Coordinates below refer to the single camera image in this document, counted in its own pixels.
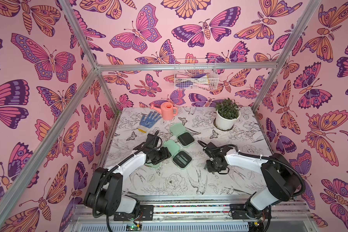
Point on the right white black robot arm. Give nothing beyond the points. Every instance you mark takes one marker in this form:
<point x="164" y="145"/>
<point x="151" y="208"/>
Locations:
<point x="283" y="182"/>

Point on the green clipper case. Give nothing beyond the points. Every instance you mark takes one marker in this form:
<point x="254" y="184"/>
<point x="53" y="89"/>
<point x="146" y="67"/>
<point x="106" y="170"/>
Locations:
<point x="153" y="166"/>

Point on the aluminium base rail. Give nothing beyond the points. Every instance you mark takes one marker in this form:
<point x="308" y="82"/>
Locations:
<point x="199" y="214"/>

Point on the blue garden glove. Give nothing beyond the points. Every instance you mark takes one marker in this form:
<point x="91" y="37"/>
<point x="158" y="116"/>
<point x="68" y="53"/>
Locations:
<point x="148" y="121"/>

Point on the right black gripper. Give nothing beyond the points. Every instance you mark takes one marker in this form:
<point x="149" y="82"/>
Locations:
<point x="213" y="162"/>

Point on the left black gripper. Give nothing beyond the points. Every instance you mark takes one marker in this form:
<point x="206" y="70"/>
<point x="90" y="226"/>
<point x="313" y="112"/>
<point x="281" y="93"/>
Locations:
<point x="165" y="155"/>

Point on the potted green plant white pot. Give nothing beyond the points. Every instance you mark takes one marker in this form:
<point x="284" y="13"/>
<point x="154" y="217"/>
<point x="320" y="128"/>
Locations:
<point x="227" y="114"/>

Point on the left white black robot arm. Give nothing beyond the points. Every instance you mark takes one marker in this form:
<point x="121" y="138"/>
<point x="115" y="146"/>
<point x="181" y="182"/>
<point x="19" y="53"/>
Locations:
<point x="105" y="195"/>

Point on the pink watering can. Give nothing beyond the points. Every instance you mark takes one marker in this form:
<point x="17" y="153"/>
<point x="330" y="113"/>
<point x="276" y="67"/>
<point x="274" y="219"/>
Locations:
<point x="167" y="111"/>

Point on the white wire wall basket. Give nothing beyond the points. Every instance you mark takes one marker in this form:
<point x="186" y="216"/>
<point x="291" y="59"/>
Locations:
<point x="194" y="74"/>

